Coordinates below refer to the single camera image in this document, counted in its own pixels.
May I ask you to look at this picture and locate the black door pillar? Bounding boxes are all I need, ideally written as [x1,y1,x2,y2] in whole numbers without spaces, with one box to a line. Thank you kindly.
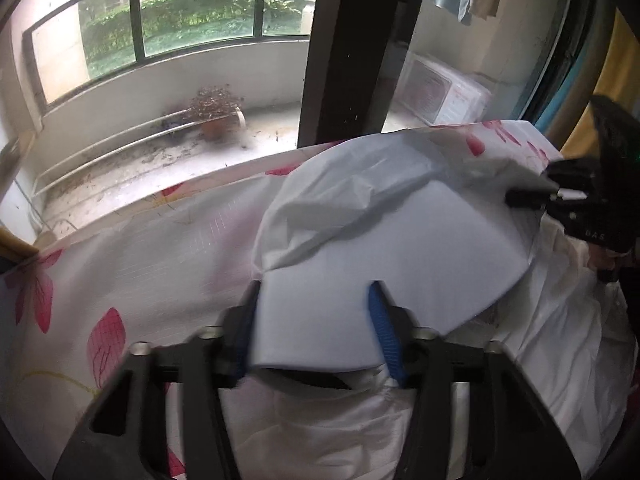
[297,0,433,149]

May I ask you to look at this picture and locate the balcony window frame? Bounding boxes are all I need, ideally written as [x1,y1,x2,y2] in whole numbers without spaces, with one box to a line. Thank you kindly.
[22,0,321,107]

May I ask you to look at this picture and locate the metal balcony rail pipes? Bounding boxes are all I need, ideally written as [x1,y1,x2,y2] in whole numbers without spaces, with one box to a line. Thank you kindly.
[34,110,247,197]

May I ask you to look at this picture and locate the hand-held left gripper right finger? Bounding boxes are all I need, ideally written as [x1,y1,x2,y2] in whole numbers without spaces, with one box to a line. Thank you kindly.
[367,280,583,480]

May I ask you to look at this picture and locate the white garment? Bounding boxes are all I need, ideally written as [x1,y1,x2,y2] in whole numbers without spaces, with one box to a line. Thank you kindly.
[220,127,632,480]

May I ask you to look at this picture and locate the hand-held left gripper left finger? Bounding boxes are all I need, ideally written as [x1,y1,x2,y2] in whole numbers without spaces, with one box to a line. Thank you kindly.
[52,280,263,480]

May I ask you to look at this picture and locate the yellow curtain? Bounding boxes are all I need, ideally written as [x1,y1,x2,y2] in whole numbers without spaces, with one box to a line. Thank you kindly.
[0,224,42,262]
[560,10,640,161]

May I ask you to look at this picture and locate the white air conditioner unit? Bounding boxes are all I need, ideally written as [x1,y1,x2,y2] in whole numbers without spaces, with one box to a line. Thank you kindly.
[397,52,493,126]

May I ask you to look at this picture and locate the floral bed sheet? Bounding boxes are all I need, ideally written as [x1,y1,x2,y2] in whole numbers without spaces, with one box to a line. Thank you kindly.
[0,120,563,480]

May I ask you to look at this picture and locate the potted plant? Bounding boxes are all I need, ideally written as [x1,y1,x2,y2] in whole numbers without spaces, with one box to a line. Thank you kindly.
[187,86,247,141]

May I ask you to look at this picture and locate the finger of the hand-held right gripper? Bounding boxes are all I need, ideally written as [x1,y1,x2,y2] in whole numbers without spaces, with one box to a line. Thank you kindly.
[542,159,603,188]
[505,189,588,211]

